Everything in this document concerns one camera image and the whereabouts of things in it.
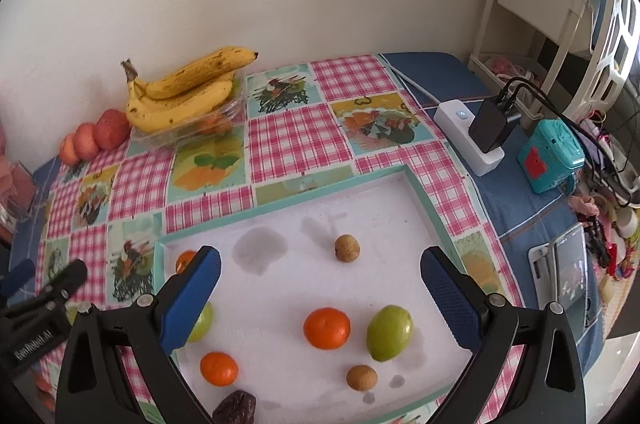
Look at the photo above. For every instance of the red apple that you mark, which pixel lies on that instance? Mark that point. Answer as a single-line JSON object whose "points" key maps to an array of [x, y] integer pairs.
{"points": [[112, 129], [69, 151], [86, 141]]}

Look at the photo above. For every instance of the yellow banana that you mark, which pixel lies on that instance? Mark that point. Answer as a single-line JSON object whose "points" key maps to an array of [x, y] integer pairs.
{"points": [[200, 72], [175, 109]]}

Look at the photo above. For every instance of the white lattice headboard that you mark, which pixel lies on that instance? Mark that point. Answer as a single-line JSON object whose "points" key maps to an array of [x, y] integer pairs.
{"points": [[615, 39]]}

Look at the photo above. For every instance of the clear box with pink contents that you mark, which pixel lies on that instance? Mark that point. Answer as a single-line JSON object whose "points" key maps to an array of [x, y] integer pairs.
{"points": [[15, 189]]}

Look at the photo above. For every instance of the black charger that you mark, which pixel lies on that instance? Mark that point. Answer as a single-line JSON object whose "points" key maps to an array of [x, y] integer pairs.
{"points": [[492, 124]]}

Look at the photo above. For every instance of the white foam tray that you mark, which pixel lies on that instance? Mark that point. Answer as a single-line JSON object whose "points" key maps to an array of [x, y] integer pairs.
{"points": [[300, 294]]}

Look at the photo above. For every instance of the white phone stand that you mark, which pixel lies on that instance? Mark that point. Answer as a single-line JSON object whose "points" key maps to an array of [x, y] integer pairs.
{"points": [[542, 269]]}

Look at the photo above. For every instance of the clear plastic container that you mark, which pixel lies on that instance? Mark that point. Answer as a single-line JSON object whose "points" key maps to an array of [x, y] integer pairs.
{"points": [[220, 129]]}

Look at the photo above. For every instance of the large green fruit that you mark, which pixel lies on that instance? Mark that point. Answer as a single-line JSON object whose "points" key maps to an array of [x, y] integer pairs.
{"points": [[390, 333]]}

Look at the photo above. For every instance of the blue bed sheet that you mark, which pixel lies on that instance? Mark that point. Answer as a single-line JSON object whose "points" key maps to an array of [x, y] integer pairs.
{"points": [[520, 224]]}

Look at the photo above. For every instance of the teal toy box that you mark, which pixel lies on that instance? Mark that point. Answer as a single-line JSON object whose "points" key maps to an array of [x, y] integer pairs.
{"points": [[550, 159]]}

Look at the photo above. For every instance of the dark dried date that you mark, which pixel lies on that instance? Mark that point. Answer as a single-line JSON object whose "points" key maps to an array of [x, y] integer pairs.
{"points": [[235, 406]]}

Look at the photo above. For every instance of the pink checked tablecloth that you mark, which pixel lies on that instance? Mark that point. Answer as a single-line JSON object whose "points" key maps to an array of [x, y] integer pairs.
{"points": [[300, 139]]}

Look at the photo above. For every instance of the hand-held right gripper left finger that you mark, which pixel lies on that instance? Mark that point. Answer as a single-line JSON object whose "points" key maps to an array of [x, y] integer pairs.
{"points": [[192, 299]]}

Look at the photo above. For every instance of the orange tangerine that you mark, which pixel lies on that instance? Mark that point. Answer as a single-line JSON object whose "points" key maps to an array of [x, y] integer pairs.
{"points": [[326, 328], [184, 260], [216, 124], [219, 368]]}

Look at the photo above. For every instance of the small green fruit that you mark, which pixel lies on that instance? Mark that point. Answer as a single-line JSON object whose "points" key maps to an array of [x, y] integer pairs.
{"points": [[203, 321]]}

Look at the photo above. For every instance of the white power strip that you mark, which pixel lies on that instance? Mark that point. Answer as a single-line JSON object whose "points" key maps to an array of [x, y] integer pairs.
{"points": [[465, 129]]}

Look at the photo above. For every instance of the smartphone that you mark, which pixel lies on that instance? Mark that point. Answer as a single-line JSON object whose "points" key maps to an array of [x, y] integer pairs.
{"points": [[572, 269]]}

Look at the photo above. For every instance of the pink plastic bag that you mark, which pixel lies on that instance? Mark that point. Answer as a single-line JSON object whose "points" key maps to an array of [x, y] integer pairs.
{"points": [[502, 67]]}

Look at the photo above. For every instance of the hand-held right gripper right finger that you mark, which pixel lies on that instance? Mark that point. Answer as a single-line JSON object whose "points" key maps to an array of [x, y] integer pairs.
{"points": [[445, 296]]}

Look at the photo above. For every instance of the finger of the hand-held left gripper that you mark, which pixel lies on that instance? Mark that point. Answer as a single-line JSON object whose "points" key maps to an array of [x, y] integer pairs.
{"points": [[65, 279], [15, 276]]}

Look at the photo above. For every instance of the brown longan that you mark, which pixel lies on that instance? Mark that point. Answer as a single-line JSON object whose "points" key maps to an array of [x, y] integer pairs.
{"points": [[361, 377], [347, 248]]}

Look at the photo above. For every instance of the pink cloth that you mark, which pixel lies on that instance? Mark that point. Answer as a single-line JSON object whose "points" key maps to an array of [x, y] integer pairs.
{"points": [[584, 205]]}

